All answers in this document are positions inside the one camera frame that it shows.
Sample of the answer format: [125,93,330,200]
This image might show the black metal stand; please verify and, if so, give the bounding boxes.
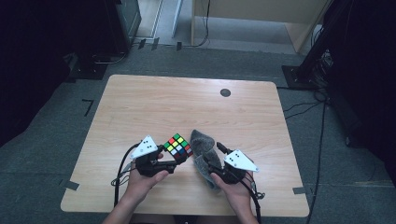
[281,0,347,91]

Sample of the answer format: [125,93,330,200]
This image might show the black cable under desk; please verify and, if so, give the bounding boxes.
[183,0,211,49]

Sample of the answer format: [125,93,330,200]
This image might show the light wooden desk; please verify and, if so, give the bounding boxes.
[190,0,332,54]

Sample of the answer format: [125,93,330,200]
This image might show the long black floor cable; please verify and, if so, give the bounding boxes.
[305,92,329,224]

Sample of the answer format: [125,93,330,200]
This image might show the left hand-held gripper cable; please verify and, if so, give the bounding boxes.
[110,141,141,208]

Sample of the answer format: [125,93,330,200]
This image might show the right hand-held gripper cable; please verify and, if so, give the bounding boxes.
[232,169,266,224]

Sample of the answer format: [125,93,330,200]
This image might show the dark curtain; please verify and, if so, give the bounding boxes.
[0,0,74,147]
[323,0,396,186]

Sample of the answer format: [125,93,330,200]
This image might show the black floor base plate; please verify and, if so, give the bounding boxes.
[68,52,108,81]

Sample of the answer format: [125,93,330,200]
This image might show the person's left hand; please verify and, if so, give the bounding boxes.
[124,169,171,203]

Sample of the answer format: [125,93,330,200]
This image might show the hand-held gripper cable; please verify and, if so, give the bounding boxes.
[232,169,266,224]
[110,141,141,208]

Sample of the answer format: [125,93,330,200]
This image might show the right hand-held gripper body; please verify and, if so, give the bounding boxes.
[208,149,260,185]

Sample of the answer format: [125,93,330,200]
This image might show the short black floor cable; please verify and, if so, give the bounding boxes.
[283,101,323,113]
[285,105,317,120]

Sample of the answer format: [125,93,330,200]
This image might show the colourful puzzle cube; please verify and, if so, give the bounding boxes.
[163,133,194,164]

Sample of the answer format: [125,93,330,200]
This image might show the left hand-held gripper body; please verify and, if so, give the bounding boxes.
[130,134,177,178]

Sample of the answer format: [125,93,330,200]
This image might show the black cabinet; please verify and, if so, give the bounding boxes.
[104,0,143,56]

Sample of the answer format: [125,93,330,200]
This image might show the grey tape strip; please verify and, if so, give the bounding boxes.
[64,179,80,191]

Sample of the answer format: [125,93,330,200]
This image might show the grey fuzzy cloth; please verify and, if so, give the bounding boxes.
[190,129,224,191]

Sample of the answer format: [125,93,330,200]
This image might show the person's right hand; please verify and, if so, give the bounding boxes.
[210,172,254,209]

